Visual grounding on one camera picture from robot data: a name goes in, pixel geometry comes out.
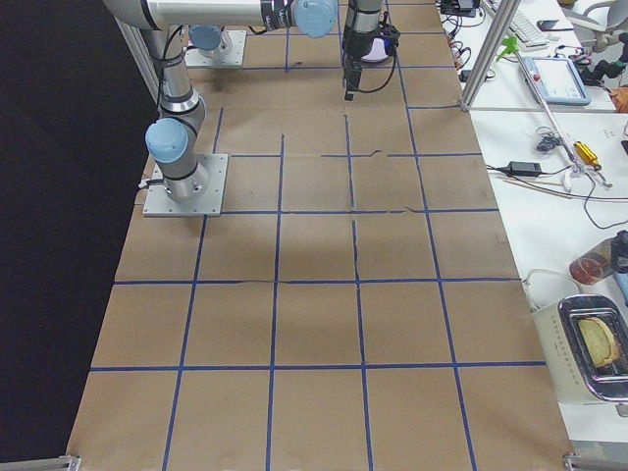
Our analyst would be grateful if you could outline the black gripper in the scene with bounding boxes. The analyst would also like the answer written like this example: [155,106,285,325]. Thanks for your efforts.
[342,0,383,101]

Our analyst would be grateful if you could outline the blue teach pendant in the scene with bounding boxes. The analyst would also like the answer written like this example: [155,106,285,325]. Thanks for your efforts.
[521,56,591,106]

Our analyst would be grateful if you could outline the lilac plate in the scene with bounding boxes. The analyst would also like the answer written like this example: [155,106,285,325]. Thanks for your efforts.
[362,38,389,64]

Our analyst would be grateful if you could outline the aluminium frame post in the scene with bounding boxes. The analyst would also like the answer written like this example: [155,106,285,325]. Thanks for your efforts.
[460,0,520,111]

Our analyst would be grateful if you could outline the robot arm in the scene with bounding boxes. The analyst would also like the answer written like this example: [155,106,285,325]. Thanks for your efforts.
[105,1,339,213]
[188,25,233,60]

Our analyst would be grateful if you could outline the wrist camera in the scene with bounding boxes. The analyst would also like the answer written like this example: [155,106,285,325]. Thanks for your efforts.
[380,22,400,57]

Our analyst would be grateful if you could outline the green handled grabber stick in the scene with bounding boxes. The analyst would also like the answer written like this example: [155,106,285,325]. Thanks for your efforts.
[496,35,585,194]

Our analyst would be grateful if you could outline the white toaster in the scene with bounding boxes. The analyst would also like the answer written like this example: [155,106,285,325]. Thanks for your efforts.
[533,294,627,406]

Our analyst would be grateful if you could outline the yellow tool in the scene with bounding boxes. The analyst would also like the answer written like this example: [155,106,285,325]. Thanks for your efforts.
[573,141,602,171]

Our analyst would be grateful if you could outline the brown paper table cover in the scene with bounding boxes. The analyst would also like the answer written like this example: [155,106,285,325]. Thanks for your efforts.
[68,1,569,470]

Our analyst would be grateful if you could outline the food jar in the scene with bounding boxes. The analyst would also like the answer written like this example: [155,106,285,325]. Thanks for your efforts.
[569,231,627,286]

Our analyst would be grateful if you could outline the bread slice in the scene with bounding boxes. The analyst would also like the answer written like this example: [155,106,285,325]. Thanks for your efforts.
[578,317,619,368]

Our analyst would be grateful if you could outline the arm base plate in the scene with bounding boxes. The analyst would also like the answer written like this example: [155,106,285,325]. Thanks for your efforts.
[142,154,229,217]
[185,26,246,69]

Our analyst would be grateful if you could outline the black power adapter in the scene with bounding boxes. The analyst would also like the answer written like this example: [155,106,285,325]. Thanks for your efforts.
[506,161,543,178]

